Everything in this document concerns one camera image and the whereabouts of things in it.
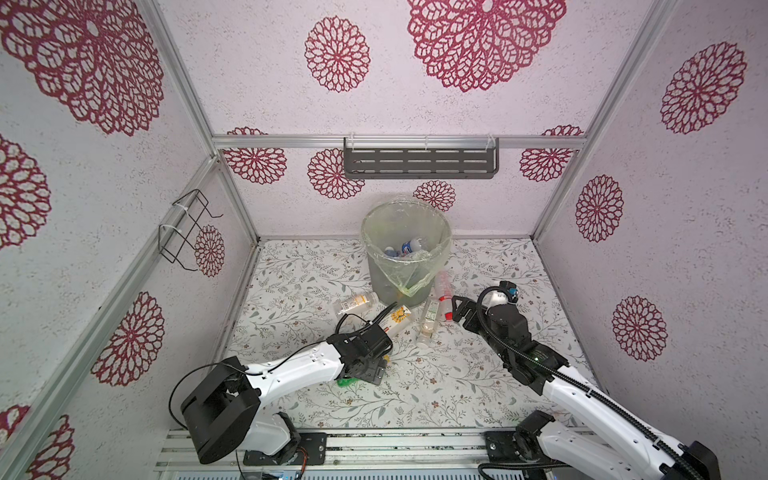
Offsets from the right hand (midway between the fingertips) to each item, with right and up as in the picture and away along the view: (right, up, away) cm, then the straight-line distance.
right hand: (465, 299), depth 78 cm
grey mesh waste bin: (-21, +4, +5) cm, 22 cm away
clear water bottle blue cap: (-19, +14, +26) cm, 35 cm away
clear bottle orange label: (-30, -4, +17) cm, 34 cm away
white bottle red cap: (-1, +3, +22) cm, 23 cm away
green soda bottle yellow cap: (-31, -24, +6) cm, 40 cm away
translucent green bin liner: (-11, +19, +19) cm, 29 cm away
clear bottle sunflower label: (-17, -8, +12) cm, 22 cm away
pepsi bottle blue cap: (-12, +16, +22) cm, 30 cm away
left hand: (-27, -21, +6) cm, 35 cm away
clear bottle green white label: (-7, -10, +15) cm, 19 cm away
